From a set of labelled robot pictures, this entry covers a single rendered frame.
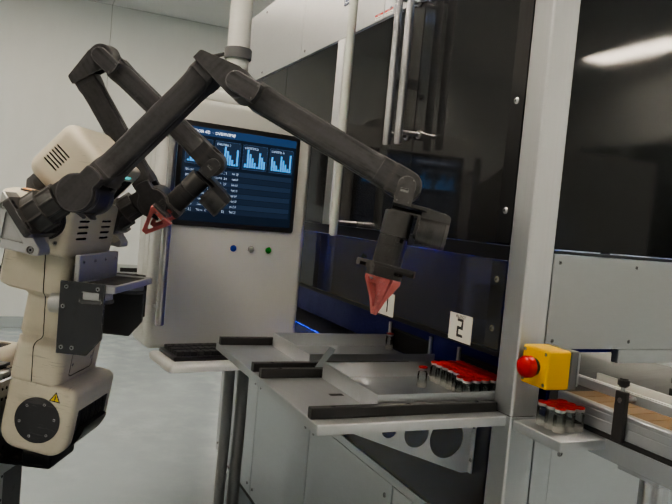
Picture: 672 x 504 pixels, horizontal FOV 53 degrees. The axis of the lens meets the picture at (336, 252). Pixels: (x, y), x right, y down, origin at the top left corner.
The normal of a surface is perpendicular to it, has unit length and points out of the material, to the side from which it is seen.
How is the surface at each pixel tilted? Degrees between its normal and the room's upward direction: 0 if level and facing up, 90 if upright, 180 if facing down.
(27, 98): 90
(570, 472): 90
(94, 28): 90
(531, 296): 90
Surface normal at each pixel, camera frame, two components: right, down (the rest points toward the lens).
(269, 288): 0.52, 0.09
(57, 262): -0.07, 0.04
